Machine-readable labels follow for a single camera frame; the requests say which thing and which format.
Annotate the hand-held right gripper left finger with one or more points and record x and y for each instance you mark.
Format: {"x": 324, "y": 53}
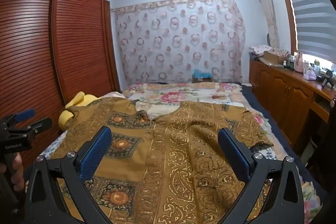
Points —
{"x": 95, "y": 153}

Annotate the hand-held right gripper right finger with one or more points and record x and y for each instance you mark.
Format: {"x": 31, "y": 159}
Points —
{"x": 233, "y": 155}

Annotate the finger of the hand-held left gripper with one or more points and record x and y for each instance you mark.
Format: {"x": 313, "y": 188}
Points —
{"x": 39, "y": 124}
{"x": 25, "y": 114}

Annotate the brown patterned shirt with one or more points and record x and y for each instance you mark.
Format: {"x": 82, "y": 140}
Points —
{"x": 178, "y": 161}

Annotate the person's left hand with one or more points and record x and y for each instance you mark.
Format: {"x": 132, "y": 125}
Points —
{"x": 17, "y": 169}

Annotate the yellow plush toy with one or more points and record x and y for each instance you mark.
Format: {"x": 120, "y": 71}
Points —
{"x": 71, "y": 113}

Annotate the wooden louvered wardrobe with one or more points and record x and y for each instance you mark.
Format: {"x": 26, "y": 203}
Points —
{"x": 39, "y": 56}

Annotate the wooden sideboard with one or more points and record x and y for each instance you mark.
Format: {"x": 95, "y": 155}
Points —
{"x": 283, "y": 92}

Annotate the floral blanket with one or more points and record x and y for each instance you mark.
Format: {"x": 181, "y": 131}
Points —
{"x": 178, "y": 95}

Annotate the teal cloth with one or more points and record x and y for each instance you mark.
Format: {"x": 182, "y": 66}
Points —
{"x": 201, "y": 73}

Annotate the cardboard box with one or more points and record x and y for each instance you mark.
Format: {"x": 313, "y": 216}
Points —
{"x": 273, "y": 57}

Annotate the floral cloth pile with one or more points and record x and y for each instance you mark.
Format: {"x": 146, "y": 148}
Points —
{"x": 258, "y": 49}

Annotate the dark green bottle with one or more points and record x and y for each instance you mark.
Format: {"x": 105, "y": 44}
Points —
{"x": 290, "y": 61}

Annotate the purple plastic bag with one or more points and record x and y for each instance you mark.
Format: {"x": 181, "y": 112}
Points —
{"x": 311, "y": 74}

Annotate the pink bottle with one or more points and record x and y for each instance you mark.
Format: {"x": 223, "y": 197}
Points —
{"x": 299, "y": 62}

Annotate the small black tripod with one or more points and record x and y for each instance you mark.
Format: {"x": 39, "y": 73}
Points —
{"x": 326, "y": 79}

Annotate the tied beige curtain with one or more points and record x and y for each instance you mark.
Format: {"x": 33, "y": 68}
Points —
{"x": 267, "y": 3}

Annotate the striped window blind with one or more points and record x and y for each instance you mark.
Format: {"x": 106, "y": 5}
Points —
{"x": 312, "y": 16}

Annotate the wooden window frame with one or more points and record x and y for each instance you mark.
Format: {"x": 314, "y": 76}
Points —
{"x": 287, "y": 8}

